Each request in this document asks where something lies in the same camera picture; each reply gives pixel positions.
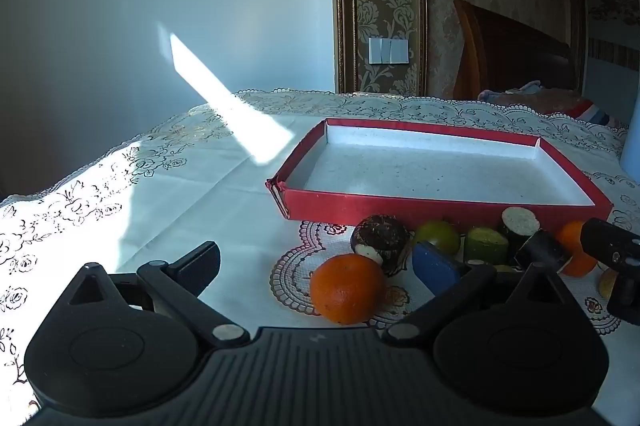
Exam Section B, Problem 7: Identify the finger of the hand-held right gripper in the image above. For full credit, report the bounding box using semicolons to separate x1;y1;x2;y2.
607;267;640;323
580;218;640;277

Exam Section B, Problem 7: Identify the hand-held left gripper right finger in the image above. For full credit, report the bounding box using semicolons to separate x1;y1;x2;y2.
382;241;573;348

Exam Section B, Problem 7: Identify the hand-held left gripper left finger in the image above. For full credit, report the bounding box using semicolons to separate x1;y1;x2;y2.
67;241;251;348

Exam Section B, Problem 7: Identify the small yellow fruit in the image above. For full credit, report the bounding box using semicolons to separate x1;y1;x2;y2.
599;268;619;299

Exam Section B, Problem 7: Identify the green tomato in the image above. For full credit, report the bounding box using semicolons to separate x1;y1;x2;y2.
414;220;461;255

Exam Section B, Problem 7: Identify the small orange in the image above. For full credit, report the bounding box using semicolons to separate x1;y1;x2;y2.
555;221;599;277

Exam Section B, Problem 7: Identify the green cucumber piece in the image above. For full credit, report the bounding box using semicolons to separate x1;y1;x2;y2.
464;227;510;265

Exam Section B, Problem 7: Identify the large orange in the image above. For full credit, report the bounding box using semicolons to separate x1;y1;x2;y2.
310;254;387;326

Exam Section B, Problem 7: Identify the red shallow cardboard tray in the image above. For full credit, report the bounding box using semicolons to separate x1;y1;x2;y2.
265;118;614;233

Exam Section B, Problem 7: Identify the red-edged lace doily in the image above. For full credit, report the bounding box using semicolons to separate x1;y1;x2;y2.
270;218;622;338

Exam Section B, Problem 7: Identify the light blue kettle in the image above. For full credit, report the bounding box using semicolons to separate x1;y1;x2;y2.
620;98;640;183

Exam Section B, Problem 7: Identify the striped bedding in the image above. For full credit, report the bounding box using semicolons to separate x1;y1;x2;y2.
477;80;629;127

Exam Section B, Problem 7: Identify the patterned wardrobe door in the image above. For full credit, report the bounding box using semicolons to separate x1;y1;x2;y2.
582;0;640;127

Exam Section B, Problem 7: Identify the wooden chair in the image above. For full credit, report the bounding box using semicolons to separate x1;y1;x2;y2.
453;0;574;101

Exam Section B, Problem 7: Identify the white wall switch panel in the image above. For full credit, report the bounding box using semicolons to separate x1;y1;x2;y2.
369;37;409;65

